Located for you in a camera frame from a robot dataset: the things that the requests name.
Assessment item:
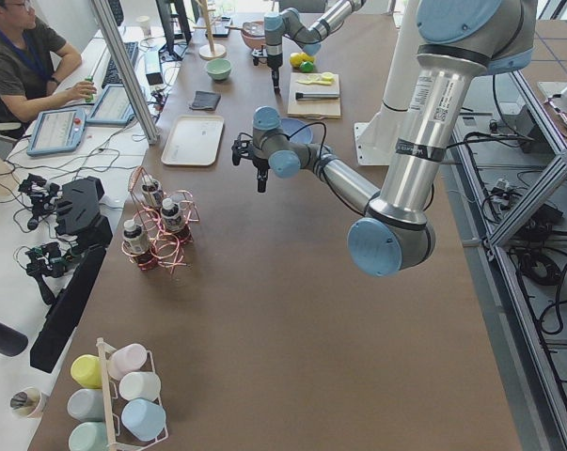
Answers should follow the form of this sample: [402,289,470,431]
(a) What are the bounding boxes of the wooden cutting board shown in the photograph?
[287,72,341,118]

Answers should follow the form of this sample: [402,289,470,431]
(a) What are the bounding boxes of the wooden cup tree stand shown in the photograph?
[195,0,227,61]

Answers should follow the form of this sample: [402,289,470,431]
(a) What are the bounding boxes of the white cup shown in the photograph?
[118,371,162,401]

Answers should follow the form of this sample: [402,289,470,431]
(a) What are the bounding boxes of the black handled knife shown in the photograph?
[294,92,339,101]

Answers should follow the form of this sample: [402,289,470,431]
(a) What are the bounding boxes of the metal ice scoop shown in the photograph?
[227,21,262,33]

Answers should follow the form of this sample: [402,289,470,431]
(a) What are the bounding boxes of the green lime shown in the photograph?
[299,61,314,73]

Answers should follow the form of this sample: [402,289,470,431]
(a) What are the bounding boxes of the paper cup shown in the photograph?
[135,15,151,39]

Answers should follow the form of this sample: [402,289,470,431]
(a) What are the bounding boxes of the black keyboard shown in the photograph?
[100,40,140,90]

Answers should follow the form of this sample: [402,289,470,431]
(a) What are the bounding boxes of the blue plate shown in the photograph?
[280,117,313,144]

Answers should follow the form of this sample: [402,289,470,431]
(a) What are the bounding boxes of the mint green cup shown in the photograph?
[68,422,108,451]

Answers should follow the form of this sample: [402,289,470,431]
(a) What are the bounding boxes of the green bowl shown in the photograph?
[205,58,232,82]

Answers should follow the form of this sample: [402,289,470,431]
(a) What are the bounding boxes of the dark drink bottle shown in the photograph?
[122,219,157,271]
[141,174,164,210]
[160,197,191,243]

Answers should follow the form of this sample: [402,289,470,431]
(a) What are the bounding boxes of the copper wire bottle rack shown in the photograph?
[121,166,200,272]

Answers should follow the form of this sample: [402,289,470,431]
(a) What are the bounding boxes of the lemon slices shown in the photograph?
[296,72,336,86]

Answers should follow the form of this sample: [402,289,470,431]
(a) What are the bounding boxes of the clear ice cubes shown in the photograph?
[244,23,264,38]

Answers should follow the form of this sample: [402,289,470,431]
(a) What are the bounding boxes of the blue cup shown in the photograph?
[121,398,166,442]

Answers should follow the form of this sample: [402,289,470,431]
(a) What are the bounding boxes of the pink bowl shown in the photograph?
[241,31,265,50]

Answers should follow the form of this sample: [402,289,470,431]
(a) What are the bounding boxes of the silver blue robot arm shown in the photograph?
[232,1,537,276]
[263,0,366,94]

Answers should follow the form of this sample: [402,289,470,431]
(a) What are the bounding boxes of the grey folded cloth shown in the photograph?
[189,90,221,111]

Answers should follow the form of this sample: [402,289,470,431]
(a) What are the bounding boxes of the yellow lemon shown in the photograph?
[289,53,304,69]
[301,52,316,63]

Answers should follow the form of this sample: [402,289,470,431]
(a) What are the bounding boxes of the blue teach pendant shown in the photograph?
[26,107,86,157]
[87,84,134,126]

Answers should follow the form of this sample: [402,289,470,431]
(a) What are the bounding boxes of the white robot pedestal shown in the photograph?
[354,0,423,166]

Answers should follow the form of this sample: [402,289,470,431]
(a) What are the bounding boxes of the pink cup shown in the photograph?
[107,343,147,381]

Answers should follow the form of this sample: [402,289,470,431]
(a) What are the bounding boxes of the aluminium frame post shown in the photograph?
[89,0,159,145]

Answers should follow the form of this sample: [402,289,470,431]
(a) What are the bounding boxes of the beige tray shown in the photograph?
[161,115,224,167]

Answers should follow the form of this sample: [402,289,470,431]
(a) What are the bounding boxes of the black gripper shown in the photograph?
[231,132,270,193]
[251,44,283,92]

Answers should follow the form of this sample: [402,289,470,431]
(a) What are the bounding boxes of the black thermos bottle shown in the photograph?
[0,322,28,357]

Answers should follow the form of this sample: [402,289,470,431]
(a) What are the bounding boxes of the yellow cup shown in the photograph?
[71,354,102,389]

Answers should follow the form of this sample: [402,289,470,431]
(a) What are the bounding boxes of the seated person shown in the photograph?
[0,1,96,138]

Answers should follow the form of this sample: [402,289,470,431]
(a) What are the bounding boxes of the grey cup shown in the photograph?
[67,388,104,422]

